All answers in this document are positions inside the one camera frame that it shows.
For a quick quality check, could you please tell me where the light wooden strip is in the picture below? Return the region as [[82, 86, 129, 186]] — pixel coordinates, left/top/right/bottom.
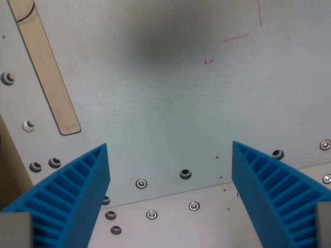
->
[[7, 0, 82, 136]]

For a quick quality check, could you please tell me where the tan wooden board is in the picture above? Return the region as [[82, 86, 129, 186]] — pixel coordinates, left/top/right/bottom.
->
[[0, 113, 34, 210]]

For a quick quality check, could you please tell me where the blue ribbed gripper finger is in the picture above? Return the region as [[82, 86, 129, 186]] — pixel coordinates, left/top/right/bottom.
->
[[231, 140, 331, 248], [0, 143, 111, 248]]

